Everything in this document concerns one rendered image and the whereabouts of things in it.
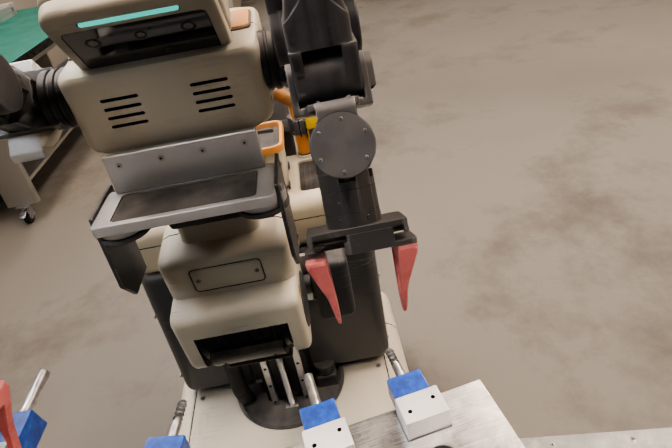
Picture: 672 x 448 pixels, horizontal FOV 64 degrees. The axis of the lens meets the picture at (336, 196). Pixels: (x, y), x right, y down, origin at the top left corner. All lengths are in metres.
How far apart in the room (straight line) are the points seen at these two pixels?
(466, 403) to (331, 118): 0.37
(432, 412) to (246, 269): 0.43
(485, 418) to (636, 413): 1.17
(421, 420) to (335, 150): 0.31
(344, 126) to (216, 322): 0.56
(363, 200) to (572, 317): 1.55
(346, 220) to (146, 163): 0.37
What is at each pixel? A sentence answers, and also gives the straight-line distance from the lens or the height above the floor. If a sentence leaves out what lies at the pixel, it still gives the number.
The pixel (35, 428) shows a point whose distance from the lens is 0.66.
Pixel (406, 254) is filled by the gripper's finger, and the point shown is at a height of 1.06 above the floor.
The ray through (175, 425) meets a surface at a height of 0.90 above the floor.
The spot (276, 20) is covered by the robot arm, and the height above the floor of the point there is 1.26.
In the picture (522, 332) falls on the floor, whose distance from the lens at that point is 1.95.
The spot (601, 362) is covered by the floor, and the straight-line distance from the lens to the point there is 1.90.
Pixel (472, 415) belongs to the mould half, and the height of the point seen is 0.85.
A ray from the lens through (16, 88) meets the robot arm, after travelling 0.79.
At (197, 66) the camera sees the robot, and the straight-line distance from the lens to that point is 0.76.
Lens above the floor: 1.39
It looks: 30 degrees down
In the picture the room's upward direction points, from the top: 11 degrees counter-clockwise
